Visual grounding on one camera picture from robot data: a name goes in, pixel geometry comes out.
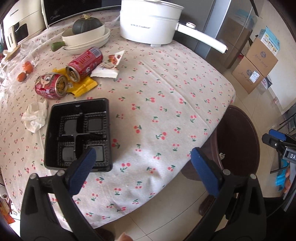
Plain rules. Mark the black plastic food tray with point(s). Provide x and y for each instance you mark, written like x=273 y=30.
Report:
x=76 y=125

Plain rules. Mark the white and purple bag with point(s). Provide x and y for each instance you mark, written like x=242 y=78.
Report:
x=266 y=83

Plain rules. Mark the cherry print tablecloth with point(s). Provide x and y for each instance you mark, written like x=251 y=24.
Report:
x=150 y=104

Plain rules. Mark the person's left hand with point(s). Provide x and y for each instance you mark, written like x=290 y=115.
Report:
x=123 y=237

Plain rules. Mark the person's right hand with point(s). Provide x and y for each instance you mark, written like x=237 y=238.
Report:
x=287 y=183

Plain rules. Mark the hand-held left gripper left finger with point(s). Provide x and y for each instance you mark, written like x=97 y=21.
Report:
x=83 y=166

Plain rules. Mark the glass teapot with wooden lid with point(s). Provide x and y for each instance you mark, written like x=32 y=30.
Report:
x=12 y=54

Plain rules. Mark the cardboard box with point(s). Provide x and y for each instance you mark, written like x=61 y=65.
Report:
x=261 y=58
x=245 y=76

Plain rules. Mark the white wrapper with food picture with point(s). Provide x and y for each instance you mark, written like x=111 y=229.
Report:
x=105 y=70

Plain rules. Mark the brown slipper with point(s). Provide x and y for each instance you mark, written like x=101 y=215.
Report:
x=207 y=205
x=104 y=234

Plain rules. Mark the blue and white carton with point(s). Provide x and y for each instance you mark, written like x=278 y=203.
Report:
x=270 y=39

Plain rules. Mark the white electric cooking pot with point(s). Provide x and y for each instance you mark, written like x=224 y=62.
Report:
x=148 y=25

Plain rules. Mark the brown plastic trash bin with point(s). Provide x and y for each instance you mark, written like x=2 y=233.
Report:
x=235 y=139

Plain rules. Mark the white tissue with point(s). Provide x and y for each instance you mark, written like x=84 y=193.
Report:
x=34 y=115

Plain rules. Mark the grey refrigerator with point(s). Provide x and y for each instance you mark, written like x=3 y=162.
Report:
x=219 y=27

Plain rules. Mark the green pumpkin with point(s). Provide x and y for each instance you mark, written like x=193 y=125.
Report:
x=85 y=25

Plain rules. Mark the black microwave oven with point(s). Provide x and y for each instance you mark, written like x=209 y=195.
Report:
x=69 y=9

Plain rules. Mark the red cartoon drink can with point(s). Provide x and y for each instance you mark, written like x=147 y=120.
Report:
x=48 y=87

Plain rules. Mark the yellow snack wrapper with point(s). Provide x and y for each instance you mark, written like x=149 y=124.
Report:
x=85 y=86

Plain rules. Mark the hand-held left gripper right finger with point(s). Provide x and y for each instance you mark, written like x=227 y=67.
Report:
x=205 y=171

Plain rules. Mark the light blue plastic item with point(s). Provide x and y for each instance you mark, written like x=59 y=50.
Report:
x=281 y=180

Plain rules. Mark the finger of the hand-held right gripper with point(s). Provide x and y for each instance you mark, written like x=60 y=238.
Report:
x=271 y=142
x=277 y=134

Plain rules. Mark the cream air fryer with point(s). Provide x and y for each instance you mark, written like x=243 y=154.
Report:
x=23 y=18

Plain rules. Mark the cream plate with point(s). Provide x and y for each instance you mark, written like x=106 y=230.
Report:
x=104 y=38
x=101 y=46

